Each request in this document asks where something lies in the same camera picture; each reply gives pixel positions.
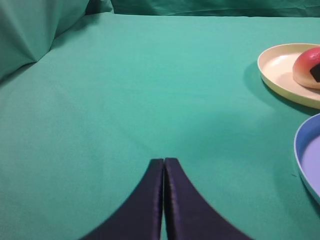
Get red yellow round bread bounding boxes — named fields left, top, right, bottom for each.
left=292, top=47, right=320, bottom=90

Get yellow plastic plate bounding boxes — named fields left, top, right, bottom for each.
left=257, top=43, right=320, bottom=109

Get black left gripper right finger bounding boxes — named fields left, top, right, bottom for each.
left=163, top=158, right=250, bottom=240

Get blue plastic plate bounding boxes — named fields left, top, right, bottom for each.
left=293, top=114, right=320, bottom=203

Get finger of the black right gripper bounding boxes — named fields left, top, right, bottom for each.
left=309, top=63, right=320, bottom=83

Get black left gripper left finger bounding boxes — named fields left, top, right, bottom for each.
left=82, top=158, right=164, bottom=240

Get green backdrop cloth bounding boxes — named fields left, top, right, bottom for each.
left=0, top=0, right=320, bottom=85

